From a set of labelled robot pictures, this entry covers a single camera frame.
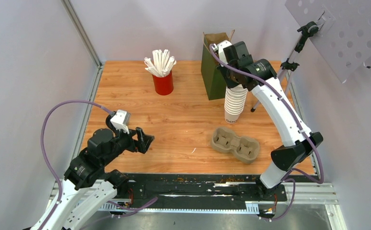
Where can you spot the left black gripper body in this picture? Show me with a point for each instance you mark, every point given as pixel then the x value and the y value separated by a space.
pixel 122 142

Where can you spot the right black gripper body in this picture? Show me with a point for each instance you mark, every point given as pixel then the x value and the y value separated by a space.
pixel 230 75

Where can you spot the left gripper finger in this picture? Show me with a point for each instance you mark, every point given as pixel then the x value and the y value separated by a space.
pixel 139 146
pixel 142 136

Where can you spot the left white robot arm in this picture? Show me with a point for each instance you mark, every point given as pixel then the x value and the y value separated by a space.
pixel 86 186

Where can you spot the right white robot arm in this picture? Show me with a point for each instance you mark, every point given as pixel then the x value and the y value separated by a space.
pixel 259 77

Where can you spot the green paper bag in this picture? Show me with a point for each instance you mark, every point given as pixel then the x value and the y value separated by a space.
pixel 214 82

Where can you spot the stack of white paper cups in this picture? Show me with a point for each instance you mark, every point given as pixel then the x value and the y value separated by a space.
pixel 235 99

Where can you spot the red cup holder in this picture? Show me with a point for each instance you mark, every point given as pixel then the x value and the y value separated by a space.
pixel 163 85

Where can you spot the white wrapped straws bundle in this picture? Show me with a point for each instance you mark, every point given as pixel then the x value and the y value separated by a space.
pixel 161 63

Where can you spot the grey tripod stand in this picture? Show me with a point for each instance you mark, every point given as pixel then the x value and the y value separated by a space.
pixel 289 66

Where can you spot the brown cardboard cup carrier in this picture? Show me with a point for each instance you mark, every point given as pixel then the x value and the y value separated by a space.
pixel 243 148

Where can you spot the grey perforated panel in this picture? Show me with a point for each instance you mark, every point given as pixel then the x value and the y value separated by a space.
pixel 344 37

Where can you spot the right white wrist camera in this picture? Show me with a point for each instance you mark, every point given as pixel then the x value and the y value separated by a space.
pixel 219 50

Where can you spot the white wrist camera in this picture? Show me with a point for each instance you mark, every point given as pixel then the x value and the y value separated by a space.
pixel 219 50
pixel 120 121

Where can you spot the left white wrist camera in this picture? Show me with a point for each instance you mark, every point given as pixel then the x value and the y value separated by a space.
pixel 120 121

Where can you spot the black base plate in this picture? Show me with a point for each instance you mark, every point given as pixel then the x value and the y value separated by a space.
pixel 197 191

